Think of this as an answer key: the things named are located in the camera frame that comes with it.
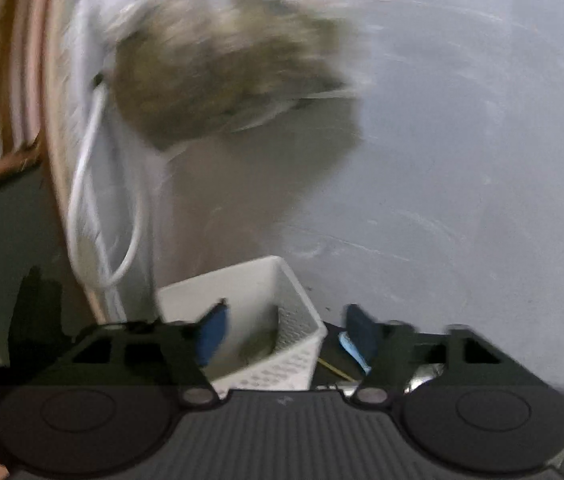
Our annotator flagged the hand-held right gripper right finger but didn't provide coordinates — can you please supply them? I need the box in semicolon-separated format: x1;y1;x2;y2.
344;304;537;404

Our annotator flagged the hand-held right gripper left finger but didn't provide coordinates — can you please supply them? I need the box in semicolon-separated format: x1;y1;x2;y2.
42;300;233;406

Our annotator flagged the white perforated utensil holder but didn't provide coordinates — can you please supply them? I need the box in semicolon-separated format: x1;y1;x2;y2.
154;255;329;392

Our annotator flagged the light blue utensil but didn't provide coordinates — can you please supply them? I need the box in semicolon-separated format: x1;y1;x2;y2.
338;331;371;375

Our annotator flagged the clear bag of dried leaves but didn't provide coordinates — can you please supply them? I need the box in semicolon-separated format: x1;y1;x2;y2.
104;0;377;153

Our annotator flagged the white hose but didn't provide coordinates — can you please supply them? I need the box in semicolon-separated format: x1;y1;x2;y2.
67;77;150;291

